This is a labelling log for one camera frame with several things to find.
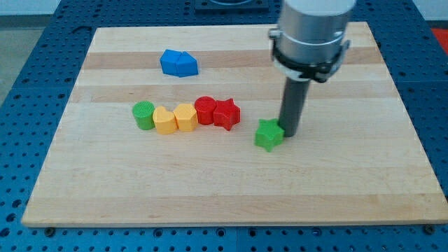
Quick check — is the green star block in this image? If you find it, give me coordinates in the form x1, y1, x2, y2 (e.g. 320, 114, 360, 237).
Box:
254, 118, 284, 153

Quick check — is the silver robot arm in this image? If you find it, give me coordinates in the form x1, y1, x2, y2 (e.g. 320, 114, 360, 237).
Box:
268, 0, 356, 83

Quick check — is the red star block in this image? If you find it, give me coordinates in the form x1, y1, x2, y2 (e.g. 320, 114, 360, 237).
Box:
213, 98, 241, 131

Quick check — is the red cylinder block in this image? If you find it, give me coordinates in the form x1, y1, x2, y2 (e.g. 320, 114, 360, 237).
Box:
194, 96, 216, 125

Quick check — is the yellow hexagon block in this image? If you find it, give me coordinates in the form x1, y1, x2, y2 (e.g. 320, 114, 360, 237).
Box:
174, 104, 198, 132

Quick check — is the yellow heart block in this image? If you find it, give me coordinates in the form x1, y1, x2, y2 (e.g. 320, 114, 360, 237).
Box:
153, 106, 178, 134

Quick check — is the blue pentagon block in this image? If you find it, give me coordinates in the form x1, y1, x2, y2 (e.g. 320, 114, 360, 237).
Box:
176, 51, 199, 78

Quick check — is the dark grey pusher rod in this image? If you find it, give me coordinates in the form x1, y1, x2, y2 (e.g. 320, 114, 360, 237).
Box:
278, 78, 310, 137

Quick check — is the green cylinder block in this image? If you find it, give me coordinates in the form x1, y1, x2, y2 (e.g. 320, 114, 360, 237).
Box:
132, 101, 155, 130

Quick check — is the blue cube block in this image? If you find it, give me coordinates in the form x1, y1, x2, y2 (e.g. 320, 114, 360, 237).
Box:
160, 49, 182, 76

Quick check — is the wooden board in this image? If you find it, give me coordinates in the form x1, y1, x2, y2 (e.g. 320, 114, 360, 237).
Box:
22, 22, 447, 228

